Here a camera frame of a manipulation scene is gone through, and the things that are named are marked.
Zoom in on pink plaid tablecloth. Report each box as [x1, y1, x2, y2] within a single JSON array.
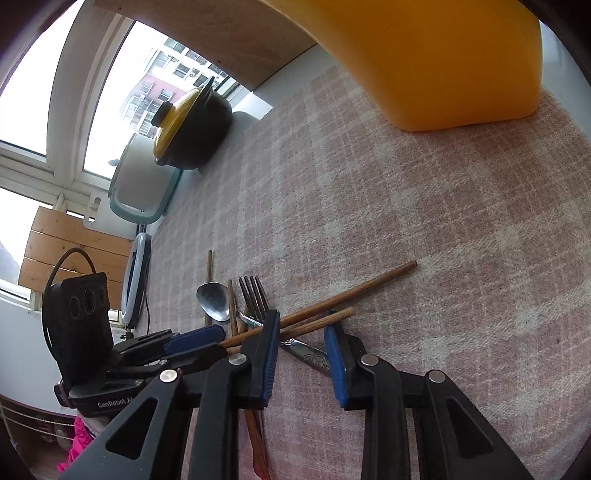
[[147, 65, 591, 480]]

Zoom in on black clay pot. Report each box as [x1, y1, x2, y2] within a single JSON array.
[[156, 85, 233, 171]]

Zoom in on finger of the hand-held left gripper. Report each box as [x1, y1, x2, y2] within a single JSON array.
[[115, 343, 230, 377], [112, 324, 228, 364]]

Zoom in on person's left forearm pink sleeve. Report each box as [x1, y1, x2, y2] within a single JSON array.
[[56, 416, 101, 472]]

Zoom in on white and teal rice cooker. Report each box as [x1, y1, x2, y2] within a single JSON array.
[[108, 131, 184, 225]]

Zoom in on white cutting board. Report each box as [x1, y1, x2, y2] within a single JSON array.
[[82, 196, 122, 239]]

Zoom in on yellow pot lid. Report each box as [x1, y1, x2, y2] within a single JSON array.
[[152, 76, 216, 160]]

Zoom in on wooden plank panel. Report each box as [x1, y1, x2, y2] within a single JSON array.
[[18, 206, 136, 302]]

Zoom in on light wooden board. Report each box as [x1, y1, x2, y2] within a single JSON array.
[[92, 0, 317, 92]]

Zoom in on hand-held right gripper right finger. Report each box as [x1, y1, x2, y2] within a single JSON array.
[[323, 314, 536, 480]]

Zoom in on yellow plastic container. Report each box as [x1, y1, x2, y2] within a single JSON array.
[[265, 0, 542, 134]]

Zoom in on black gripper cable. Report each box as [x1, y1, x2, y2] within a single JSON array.
[[41, 247, 99, 367]]

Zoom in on white window frame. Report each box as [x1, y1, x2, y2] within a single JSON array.
[[0, 0, 245, 208]]

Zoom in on black ring light cable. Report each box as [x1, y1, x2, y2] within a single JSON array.
[[143, 277, 153, 336]]

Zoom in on white ring light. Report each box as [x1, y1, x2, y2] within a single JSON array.
[[119, 232, 153, 329]]

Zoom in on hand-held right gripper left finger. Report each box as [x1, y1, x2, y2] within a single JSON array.
[[59, 309, 282, 480]]

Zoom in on metal spoon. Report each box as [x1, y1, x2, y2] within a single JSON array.
[[196, 282, 332, 377]]

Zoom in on metal fork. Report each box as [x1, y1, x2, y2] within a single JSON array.
[[238, 275, 270, 329]]

